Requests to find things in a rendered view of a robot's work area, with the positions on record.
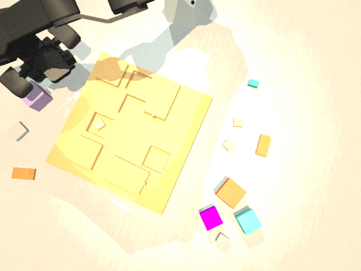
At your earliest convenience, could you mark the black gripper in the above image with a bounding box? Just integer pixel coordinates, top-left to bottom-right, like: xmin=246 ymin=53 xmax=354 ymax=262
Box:
xmin=0 ymin=24 xmax=81 ymax=98

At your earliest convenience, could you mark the pale yellow square board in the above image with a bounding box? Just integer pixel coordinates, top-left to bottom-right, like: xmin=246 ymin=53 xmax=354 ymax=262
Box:
xmin=45 ymin=52 xmax=213 ymax=215

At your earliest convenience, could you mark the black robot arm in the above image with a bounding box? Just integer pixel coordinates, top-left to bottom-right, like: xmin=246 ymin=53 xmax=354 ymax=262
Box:
xmin=0 ymin=0 xmax=155 ymax=83

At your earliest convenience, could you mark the yellow rectangular block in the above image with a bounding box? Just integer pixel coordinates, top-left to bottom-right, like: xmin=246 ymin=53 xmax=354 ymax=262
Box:
xmin=255 ymin=134 xmax=271 ymax=157

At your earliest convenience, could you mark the pink cube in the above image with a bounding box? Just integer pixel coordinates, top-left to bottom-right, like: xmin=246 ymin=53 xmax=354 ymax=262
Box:
xmin=21 ymin=80 xmax=53 ymax=112

